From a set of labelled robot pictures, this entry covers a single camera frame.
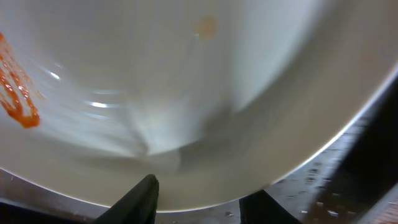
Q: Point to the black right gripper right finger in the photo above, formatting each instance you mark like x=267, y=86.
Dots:
x=261, y=208

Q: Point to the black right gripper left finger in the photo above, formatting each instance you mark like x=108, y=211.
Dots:
x=138, y=206

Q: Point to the cream plate with sauce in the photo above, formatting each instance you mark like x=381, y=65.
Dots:
x=217, y=99

